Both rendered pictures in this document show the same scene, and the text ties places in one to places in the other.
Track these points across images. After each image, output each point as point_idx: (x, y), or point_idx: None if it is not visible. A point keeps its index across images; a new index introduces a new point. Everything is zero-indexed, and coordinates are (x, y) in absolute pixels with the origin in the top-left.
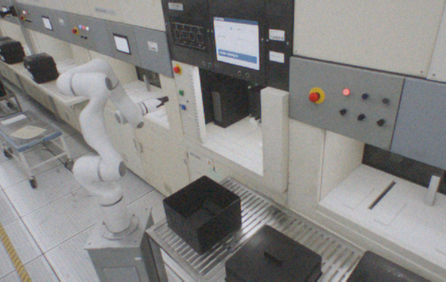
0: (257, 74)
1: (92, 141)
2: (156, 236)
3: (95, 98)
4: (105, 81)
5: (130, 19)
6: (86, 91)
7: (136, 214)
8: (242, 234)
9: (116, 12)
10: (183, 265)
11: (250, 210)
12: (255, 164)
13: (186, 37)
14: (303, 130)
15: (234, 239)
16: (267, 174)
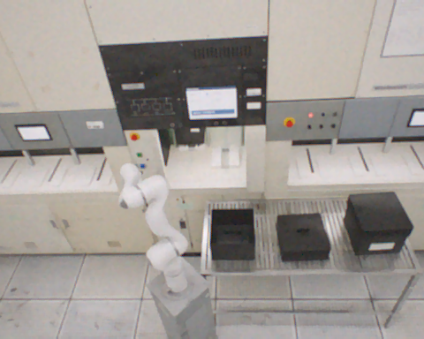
0: (235, 120)
1: (167, 230)
2: (214, 270)
3: (165, 197)
4: (166, 180)
5: (52, 106)
6: (156, 195)
7: None
8: (261, 231)
9: (22, 103)
10: (252, 272)
11: None
12: (225, 181)
13: (148, 109)
14: (276, 146)
15: (261, 237)
16: (251, 184)
